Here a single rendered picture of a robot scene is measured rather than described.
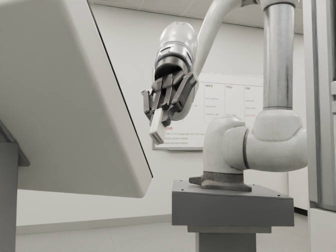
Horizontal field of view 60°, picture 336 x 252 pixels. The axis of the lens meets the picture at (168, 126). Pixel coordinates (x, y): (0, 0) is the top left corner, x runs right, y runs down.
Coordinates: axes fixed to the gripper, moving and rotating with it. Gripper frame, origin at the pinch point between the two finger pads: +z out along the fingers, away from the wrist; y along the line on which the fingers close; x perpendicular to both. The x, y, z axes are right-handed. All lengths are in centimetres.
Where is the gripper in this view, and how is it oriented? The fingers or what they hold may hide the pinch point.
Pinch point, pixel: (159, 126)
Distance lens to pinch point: 53.5
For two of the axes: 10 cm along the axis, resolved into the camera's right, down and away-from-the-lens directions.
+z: -1.3, 6.5, -7.5
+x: 4.6, 7.1, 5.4
